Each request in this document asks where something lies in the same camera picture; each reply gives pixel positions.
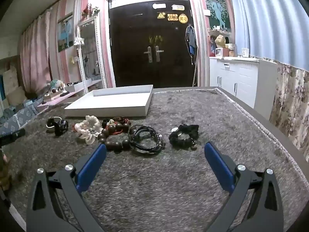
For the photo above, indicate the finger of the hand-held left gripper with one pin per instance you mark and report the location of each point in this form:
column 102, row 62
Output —
column 14, row 135

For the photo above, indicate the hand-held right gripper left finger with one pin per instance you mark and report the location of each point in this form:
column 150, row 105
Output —
column 93, row 166

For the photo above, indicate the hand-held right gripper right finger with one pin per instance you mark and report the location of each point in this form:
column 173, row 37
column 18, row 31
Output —
column 219, row 166

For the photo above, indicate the white scrunchie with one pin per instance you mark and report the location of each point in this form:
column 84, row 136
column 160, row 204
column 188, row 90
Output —
column 88, row 129

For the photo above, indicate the black hair claw clip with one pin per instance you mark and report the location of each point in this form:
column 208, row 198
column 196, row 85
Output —
column 58, row 129

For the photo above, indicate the black scrunchie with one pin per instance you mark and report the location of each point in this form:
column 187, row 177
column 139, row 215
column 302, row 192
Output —
column 183, row 135

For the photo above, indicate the white shallow tray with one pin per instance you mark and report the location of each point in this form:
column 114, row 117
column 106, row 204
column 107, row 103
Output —
column 106, row 112

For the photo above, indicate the blue patterned cloth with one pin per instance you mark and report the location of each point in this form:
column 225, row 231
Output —
column 19, row 118

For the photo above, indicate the grey shaggy rug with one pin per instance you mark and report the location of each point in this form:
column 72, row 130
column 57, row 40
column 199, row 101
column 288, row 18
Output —
column 169, row 186

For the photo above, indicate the pink shelf unit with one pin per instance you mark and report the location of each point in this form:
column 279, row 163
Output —
column 72, row 90

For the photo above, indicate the pink curtain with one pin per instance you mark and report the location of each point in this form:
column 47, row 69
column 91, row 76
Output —
column 35, row 58

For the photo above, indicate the white cabinet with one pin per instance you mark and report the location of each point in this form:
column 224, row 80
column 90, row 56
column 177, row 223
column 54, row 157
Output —
column 241, row 82

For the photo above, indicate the floral cloth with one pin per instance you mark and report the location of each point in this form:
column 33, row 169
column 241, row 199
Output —
column 289, row 101

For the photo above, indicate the broom stick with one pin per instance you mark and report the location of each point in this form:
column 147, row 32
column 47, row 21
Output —
column 195, row 73

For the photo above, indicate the white framed standing mirror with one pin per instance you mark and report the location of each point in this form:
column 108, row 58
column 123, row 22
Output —
column 90, row 53

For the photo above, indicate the white cup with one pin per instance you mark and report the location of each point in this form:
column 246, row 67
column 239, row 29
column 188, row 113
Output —
column 245, row 52

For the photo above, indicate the dark double door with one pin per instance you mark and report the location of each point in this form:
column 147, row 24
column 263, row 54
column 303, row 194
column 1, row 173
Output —
column 135, row 53

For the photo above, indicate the tan plush toy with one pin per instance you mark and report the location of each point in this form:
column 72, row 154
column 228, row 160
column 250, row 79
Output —
column 220, row 41

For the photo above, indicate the hanging blue bag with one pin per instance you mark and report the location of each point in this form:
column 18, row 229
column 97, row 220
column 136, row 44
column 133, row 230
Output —
column 191, row 42

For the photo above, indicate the artificial flower bunch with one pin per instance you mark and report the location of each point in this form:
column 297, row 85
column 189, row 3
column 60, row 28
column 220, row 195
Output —
column 89, row 10

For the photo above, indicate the round orange door sticker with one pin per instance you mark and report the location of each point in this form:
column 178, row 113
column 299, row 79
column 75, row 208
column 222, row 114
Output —
column 183, row 18

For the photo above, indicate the pale blue curtain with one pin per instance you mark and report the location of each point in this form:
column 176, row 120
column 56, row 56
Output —
column 270, row 17

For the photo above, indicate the yellow triangle door sticker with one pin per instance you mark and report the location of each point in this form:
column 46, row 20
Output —
column 160, row 16

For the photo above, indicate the wall poster with pale figure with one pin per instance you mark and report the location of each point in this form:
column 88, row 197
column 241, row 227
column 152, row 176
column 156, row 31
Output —
column 65, row 33

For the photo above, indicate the wall poster with green background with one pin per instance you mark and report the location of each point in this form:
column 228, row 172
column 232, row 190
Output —
column 217, row 12

